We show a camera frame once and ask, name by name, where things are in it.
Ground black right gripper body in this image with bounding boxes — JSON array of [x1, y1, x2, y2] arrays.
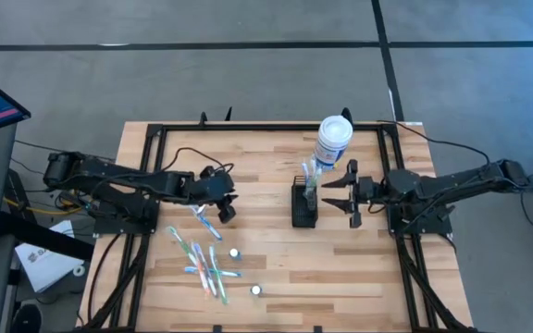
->
[[348, 159, 383, 228]]

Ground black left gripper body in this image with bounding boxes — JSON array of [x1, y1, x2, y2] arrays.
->
[[190, 165, 239, 226]]

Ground blue white packaged toothbrush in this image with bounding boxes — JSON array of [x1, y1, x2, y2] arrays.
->
[[190, 204, 224, 242]]

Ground purple orange packaged toothbrush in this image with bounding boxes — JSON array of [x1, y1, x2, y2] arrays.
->
[[191, 240, 219, 298]]

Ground white blue wipes canister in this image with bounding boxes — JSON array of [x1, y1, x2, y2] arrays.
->
[[312, 114, 354, 171]]

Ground black desk foot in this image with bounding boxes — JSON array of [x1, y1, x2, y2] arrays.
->
[[0, 168, 95, 263]]

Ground white printed booklet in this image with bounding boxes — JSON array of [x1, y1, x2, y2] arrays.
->
[[15, 219, 86, 294]]

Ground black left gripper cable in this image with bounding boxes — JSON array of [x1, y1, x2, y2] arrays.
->
[[161, 146, 235, 176]]

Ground black wire caddy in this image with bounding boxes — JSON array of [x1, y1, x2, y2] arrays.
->
[[291, 174, 319, 228]]

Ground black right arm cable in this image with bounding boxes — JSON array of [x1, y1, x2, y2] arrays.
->
[[376, 118, 492, 166]]

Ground thin black floor cable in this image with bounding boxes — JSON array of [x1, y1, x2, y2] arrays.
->
[[14, 138, 116, 163]]

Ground yellow cable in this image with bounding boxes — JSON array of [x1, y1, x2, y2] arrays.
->
[[3, 197, 84, 216]]

